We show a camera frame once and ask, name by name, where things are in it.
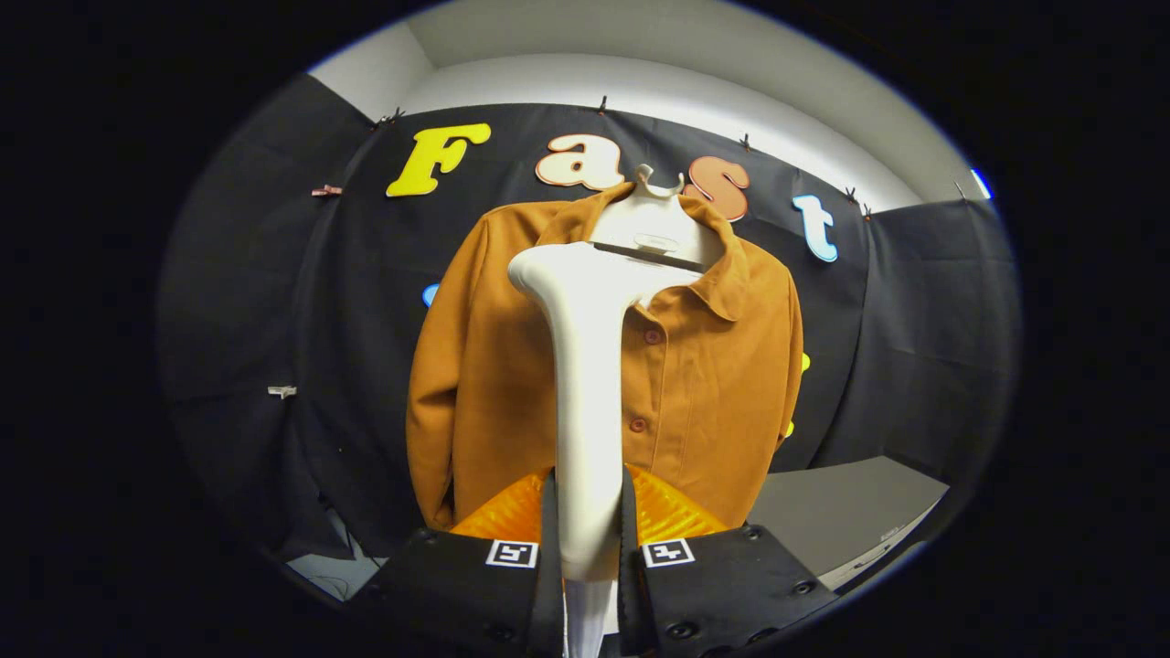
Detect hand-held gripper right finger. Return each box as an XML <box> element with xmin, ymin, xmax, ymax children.
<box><xmin>617</xmin><ymin>463</ymin><xmax>837</xmax><ymax>658</ymax></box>

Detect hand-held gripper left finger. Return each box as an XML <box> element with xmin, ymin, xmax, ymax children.
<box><xmin>352</xmin><ymin>468</ymin><xmax>565</xmax><ymax>658</ymax></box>

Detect orange-brown button shirt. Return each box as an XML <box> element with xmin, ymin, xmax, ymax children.
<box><xmin>406</xmin><ymin>181</ymin><xmax>805</xmax><ymax>533</ymax></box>

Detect white garment steamer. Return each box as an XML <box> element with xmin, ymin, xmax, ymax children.
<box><xmin>507</xmin><ymin>240</ymin><xmax>664</xmax><ymax>583</ymax></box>

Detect grey cabinet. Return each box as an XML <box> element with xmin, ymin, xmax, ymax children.
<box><xmin>745</xmin><ymin>455</ymin><xmax>952</xmax><ymax>593</ymax></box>

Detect black backdrop cloth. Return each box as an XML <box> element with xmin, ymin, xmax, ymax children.
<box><xmin>155</xmin><ymin>73</ymin><xmax>1020</xmax><ymax>563</ymax></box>

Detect white mannequin hanger form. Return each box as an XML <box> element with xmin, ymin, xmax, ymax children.
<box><xmin>585</xmin><ymin>163</ymin><xmax>723</xmax><ymax>275</ymax></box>

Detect row of black cloth clips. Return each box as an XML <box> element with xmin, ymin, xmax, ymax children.
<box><xmin>375</xmin><ymin>94</ymin><xmax>968</xmax><ymax>225</ymax></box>

